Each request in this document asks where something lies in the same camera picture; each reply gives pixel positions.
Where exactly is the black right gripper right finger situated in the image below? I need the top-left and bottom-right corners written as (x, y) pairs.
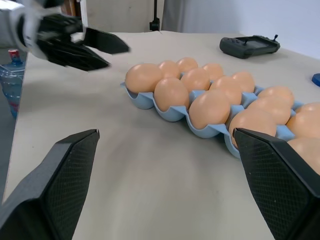
top-left (232, 127), bottom-right (320, 240)

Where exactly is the brown egg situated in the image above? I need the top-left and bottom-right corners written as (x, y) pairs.
top-left (153, 77), bottom-right (190, 112)
top-left (201, 62), bottom-right (225, 81)
top-left (285, 136), bottom-right (320, 176)
top-left (157, 60), bottom-right (182, 80)
top-left (246, 95), bottom-right (292, 126)
top-left (209, 76), bottom-right (243, 105)
top-left (231, 71), bottom-right (256, 94)
top-left (285, 110), bottom-right (320, 140)
top-left (180, 67), bottom-right (211, 92)
top-left (228, 108), bottom-right (277, 148)
top-left (125, 63), bottom-right (164, 93)
top-left (188, 89), bottom-right (231, 126)
top-left (175, 57), bottom-right (199, 74)
top-left (295, 101), bottom-right (320, 115)
top-left (256, 85), bottom-right (295, 108)

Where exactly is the blue water jug red cap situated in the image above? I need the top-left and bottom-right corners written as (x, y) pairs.
top-left (0, 48), bottom-right (28, 118)

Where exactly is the black stand pole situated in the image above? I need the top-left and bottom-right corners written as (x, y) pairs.
top-left (149, 0), bottom-right (162, 32)

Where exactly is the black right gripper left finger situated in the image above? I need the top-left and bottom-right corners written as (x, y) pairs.
top-left (0, 129), bottom-right (100, 240)

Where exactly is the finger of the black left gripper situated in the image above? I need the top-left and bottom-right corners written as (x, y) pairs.
top-left (39, 39), bottom-right (112, 72)
top-left (84, 27), bottom-right (132, 55)

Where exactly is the light blue egg tray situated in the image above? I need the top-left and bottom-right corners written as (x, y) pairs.
top-left (119, 72), bottom-right (320, 160)

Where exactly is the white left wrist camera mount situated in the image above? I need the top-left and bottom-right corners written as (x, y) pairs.
top-left (14, 6), bottom-right (49, 60)

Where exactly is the black remote controller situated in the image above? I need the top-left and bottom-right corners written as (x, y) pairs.
top-left (219, 34), bottom-right (281, 60)

